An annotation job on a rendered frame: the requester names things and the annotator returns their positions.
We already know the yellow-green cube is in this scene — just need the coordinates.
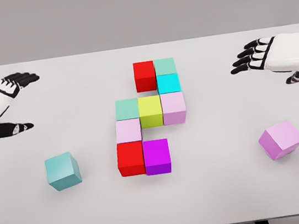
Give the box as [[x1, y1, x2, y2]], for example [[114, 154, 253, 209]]
[[136, 94, 165, 130]]

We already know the magenta purple cube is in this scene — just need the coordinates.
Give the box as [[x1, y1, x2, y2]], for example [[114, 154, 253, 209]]
[[141, 138, 174, 177]]

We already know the teal cube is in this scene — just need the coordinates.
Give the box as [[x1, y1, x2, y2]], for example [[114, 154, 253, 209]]
[[43, 150, 84, 194]]

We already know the red cube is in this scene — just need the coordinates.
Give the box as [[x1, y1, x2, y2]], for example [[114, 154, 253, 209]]
[[132, 60, 159, 94], [114, 140, 147, 179]]

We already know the light pink cube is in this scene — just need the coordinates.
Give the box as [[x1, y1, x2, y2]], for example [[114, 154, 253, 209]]
[[159, 90, 189, 127], [113, 118, 143, 146], [255, 117, 299, 163]]

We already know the cyan cube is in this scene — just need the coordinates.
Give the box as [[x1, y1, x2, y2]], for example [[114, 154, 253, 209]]
[[155, 72, 182, 96]]

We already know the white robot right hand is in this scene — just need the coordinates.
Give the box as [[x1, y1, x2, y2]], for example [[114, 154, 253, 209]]
[[225, 30, 299, 93]]

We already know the mint green cube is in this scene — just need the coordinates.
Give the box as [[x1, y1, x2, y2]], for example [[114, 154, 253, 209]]
[[153, 57, 178, 78], [113, 97, 141, 122]]

